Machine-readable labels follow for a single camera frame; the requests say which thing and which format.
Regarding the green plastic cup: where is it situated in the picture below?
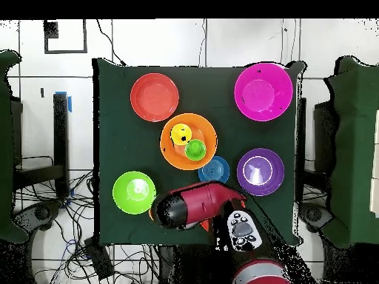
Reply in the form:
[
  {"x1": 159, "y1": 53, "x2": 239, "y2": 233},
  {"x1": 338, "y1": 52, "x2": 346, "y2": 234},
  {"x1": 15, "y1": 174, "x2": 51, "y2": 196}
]
[{"x1": 184, "y1": 138, "x2": 207, "y2": 161}]

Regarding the yellow plastic cup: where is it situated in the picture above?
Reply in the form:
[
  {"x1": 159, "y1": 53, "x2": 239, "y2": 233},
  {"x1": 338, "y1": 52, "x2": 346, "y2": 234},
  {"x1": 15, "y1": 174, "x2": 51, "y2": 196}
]
[{"x1": 170, "y1": 123, "x2": 193, "y2": 146}]

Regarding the orange plastic bowl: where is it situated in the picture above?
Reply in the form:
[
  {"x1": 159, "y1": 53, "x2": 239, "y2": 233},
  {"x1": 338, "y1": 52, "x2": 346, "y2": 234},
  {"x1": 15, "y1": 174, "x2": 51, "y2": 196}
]
[{"x1": 159, "y1": 112, "x2": 218, "y2": 172}]

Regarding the black computer tower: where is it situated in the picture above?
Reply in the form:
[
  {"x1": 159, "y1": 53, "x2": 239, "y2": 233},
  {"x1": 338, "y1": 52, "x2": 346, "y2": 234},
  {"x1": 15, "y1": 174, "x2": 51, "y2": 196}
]
[{"x1": 313, "y1": 100, "x2": 338, "y2": 175}]

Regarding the blue plastic bowl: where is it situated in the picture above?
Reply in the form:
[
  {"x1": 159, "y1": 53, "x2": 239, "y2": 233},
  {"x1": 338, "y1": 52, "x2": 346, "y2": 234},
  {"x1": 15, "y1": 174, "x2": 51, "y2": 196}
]
[{"x1": 197, "y1": 155, "x2": 231, "y2": 185}]

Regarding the dark green table cloth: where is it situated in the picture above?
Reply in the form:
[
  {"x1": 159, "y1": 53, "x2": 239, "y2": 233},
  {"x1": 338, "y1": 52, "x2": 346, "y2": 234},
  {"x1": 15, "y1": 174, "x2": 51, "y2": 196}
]
[{"x1": 92, "y1": 57, "x2": 307, "y2": 247}]

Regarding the green plastic bowl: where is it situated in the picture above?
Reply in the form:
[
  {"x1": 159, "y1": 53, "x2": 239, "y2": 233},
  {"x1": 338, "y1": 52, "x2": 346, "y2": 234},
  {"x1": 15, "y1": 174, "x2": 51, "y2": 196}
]
[{"x1": 112, "y1": 170, "x2": 157, "y2": 215}]

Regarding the purple plastic bowl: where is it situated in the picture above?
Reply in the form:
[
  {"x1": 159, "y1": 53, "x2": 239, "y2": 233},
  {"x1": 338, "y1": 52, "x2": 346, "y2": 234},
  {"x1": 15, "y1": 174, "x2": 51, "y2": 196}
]
[{"x1": 236, "y1": 148, "x2": 286, "y2": 197}]

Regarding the pink plastic bowl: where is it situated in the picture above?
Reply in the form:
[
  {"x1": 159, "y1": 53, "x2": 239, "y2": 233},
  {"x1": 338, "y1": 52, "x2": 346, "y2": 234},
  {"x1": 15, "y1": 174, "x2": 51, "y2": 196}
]
[{"x1": 234, "y1": 62, "x2": 294, "y2": 122}]

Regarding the black metal stand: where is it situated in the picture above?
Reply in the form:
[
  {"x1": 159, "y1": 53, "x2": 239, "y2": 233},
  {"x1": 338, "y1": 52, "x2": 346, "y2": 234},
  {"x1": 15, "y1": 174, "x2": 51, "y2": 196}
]
[{"x1": 13, "y1": 92, "x2": 70, "y2": 199}]

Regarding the blue tape strip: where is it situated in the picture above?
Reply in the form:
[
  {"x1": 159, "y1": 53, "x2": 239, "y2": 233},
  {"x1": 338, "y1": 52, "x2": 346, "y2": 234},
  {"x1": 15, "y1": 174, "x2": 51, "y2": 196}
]
[{"x1": 54, "y1": 90, "x2": 73, "y2": 113}]

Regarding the black power adapter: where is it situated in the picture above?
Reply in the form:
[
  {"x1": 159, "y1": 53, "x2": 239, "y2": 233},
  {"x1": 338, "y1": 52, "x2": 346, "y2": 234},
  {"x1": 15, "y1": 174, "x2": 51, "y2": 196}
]
[{"x1": 84, "y1": 237, "x2": 115, "y2": 280}]

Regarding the black rounded floor machine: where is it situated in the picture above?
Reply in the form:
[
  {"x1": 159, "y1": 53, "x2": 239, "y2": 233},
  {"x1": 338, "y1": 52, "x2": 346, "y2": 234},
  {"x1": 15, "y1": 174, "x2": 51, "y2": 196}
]
[
  {"x1": 298, "y1": 202, "x2": 335, "y2": 234},
  {"x1": 11, "y1": 199, "x2": 64, "y2": 237}
]

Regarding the neighbouring green cloth table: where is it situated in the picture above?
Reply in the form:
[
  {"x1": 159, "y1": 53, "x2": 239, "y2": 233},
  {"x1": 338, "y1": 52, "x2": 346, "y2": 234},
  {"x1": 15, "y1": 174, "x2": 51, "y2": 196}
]
[
  {"x1": 0, "y1": 50, "x2": 29, "y2": 244},
  {"x1": 321, "y1": 55, "x2": 379, "y2": 249}
]

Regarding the white paper sheet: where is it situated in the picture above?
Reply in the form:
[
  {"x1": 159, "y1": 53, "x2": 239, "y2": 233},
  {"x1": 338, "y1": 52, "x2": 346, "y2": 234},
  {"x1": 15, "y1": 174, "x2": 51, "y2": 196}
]
[{"x1": 369, "y1": 108, "x2": 379, "y2": 219}]

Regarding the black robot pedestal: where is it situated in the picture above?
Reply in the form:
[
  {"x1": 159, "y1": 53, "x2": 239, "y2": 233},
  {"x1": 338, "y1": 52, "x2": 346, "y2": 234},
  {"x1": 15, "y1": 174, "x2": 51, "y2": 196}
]
[{"x1": 156, "y1": 244, "x2": 220, "y2": 284}]

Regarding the black floor cable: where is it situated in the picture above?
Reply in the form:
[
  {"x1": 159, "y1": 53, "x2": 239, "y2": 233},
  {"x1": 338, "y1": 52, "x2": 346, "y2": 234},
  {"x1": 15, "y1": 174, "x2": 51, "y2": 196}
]
[{"x1": 95, "y1": 18, "x2": 127, "y2": 67}]

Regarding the blue cable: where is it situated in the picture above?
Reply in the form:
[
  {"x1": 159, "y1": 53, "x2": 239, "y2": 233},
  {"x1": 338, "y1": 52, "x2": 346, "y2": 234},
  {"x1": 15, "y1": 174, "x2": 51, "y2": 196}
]
[{"x1": 63, "y1": 237, "x2": 79, "y2": 257}]

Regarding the tangle of black cables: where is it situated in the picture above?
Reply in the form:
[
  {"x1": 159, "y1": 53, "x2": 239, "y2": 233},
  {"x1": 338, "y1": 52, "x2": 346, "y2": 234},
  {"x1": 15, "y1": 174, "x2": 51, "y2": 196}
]
[{"x1": 13, "y1": 155, "x2": 159, "y2": 284}]

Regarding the black square floor frame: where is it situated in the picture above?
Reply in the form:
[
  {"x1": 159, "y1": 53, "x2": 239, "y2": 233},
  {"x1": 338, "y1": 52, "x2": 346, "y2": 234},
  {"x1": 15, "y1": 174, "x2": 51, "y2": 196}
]
[{"x1": 43, "y1": 19, "x2": 89, "y2": 55}]

